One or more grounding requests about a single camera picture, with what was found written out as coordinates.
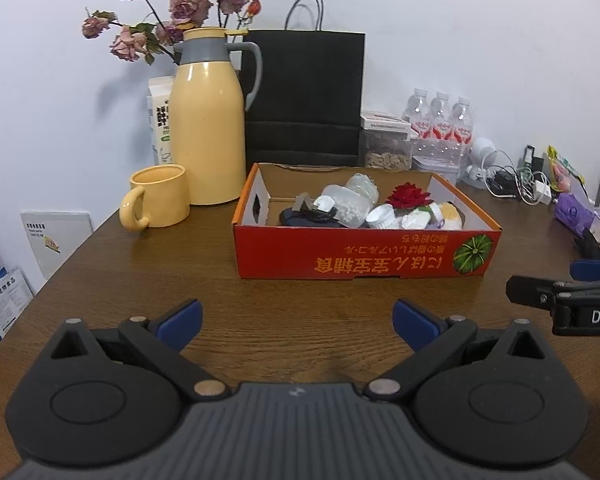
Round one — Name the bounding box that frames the colourful snack packet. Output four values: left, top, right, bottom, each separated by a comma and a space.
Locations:
546, 146, 586, 193

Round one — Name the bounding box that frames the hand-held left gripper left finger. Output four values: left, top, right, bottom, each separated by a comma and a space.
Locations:
50, 298, 231, 401

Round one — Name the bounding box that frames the red cardboard box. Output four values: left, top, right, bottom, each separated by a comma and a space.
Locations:
231, 162, 503, 279

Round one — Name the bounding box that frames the wooden block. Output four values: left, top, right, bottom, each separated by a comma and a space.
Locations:
292, 193, 321, 213

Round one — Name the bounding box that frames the yellow and white plush toy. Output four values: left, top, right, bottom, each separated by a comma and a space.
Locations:
437, 201, 466, 228

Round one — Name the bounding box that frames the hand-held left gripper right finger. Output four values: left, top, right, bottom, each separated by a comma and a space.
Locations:
364, 298, 551, 403

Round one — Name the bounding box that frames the white security camera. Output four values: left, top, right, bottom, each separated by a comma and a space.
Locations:
467, 136, 498, 181

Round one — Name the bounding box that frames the black grip handle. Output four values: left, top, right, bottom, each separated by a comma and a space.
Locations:
580, 227, 600, 262

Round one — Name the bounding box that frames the white milk carton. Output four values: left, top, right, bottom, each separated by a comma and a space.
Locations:
147, 76, 176, 166

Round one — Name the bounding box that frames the yellow mug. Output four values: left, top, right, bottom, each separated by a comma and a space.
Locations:
119, 164, 191, 231

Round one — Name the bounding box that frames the clear nut jar white lid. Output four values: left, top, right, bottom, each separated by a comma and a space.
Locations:
360, 111, 413, 171

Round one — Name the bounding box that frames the translucent plastic container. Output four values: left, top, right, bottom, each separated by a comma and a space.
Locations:
321, 184, 373, 227

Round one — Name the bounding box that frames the blue white printed box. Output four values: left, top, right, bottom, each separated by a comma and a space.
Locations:
0, 265, 33, 341

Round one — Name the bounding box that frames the purple plastic packet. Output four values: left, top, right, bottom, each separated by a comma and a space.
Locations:
555, 192, 596, 235

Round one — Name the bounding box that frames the red rose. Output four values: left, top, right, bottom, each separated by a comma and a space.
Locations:
386, 183, 433, 209

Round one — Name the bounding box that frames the dried rose bouquet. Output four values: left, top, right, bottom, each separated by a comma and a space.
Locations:
82, 0, 262, 65

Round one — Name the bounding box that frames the yellow thermos jug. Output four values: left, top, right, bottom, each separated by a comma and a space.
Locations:
169, 26, 263, 206

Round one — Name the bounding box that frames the navy zip pouch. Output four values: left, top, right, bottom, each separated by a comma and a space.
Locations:
279, 207, 338, 228

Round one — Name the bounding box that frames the black paper bag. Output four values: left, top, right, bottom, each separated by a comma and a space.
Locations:
244, 0, 367, 167

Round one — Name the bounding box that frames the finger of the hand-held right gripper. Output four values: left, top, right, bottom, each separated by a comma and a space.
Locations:
570, 260, 600, 281
506, 275, 600, 308

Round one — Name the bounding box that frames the clear water bottle red label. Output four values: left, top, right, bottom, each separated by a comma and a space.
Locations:
450, 96, 475, 158
402, 88, 430, 151
427, 92, 452, 153

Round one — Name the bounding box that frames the clear plastic bag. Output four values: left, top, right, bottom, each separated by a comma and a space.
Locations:
344, 172, 381, 201

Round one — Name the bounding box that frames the tangle of charger cables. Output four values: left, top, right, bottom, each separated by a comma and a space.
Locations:
482, 150, 553, 206

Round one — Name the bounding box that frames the white ridged bottle cap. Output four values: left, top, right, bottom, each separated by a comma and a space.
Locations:
365, 205, 398, 228

